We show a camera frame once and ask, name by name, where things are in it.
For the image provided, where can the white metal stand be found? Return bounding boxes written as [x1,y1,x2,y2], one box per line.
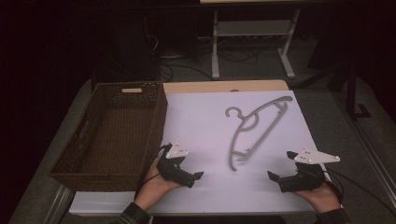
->
[210,7,302,81]

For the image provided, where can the aluminium frame rail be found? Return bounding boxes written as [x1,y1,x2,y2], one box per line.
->
[41,185,78,224]
[349,119,396,208]

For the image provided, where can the grey plastic clothes hanger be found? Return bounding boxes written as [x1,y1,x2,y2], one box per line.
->
[224,95,294,173]

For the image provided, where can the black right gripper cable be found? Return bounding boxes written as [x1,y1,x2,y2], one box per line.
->
[325,168,396,217]

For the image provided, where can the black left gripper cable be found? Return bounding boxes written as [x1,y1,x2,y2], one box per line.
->
[134,145,167,200]

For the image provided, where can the person's left hand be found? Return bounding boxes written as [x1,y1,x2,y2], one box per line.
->
[134,157,183,212]

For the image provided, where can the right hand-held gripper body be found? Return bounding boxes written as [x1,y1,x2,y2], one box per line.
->
[277,147,341,193]

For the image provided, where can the black floor cables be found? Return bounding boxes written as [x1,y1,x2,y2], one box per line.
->
[141,34,261,83]

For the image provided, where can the person's right hand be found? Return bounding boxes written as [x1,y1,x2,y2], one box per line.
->
[291,181,343,215]

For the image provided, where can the dark metal stand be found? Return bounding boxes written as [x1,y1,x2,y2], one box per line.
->
[293,60,374,121]

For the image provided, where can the white table mat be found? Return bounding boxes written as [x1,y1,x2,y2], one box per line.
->
[68,90,332,217]

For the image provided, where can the brown wicker basket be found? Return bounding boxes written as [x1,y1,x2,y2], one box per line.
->
[49,80,169,193]

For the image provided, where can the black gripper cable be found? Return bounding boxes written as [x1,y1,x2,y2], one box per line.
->
[134,145,167,200]
[325,168,396,217]

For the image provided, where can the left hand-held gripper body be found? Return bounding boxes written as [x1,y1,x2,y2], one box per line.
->
[156,140,194,189]

